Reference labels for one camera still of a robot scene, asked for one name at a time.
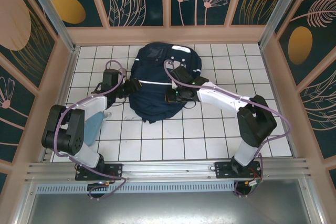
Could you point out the navy blue backpack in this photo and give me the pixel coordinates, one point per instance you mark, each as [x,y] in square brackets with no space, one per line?
[152,103]

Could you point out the blue pencil case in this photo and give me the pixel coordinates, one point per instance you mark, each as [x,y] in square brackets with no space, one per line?
[93,127]

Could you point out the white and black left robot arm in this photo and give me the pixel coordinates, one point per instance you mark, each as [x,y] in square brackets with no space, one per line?
[65,129]

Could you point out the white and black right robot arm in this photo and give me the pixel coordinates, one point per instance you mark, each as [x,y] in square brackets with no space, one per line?
[257,119]

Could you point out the grey metal sheet panel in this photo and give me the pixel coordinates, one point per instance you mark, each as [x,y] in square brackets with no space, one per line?
[168,208]

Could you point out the small green circuit board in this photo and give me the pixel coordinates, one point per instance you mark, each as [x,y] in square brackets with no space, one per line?
[253,184]

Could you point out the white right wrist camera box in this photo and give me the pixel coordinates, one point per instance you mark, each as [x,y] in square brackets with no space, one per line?
[175,85]

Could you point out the aluminium table side rail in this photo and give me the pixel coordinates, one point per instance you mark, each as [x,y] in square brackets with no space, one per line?
[275,90]
[65,87]

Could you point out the long aluminium mounting rail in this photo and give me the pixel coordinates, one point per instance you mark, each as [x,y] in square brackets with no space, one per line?
[168,167]

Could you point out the aluminium corner post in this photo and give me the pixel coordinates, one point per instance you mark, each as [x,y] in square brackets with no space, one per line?
[278,11]
[52,16]

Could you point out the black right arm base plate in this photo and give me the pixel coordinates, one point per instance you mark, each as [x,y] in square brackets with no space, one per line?
[223,170]

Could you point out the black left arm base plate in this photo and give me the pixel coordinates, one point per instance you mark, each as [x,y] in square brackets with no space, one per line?
[115,171]

